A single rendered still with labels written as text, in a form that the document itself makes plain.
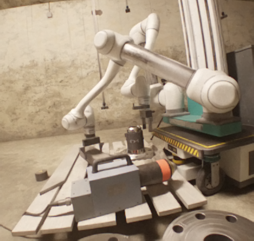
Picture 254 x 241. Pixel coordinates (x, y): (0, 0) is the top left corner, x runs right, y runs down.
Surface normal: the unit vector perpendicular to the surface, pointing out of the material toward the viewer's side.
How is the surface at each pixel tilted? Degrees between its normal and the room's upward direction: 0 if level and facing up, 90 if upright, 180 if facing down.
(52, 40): 90
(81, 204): 90
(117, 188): 90
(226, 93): 94
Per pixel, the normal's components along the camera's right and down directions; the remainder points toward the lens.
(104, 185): 0.28, 0.03
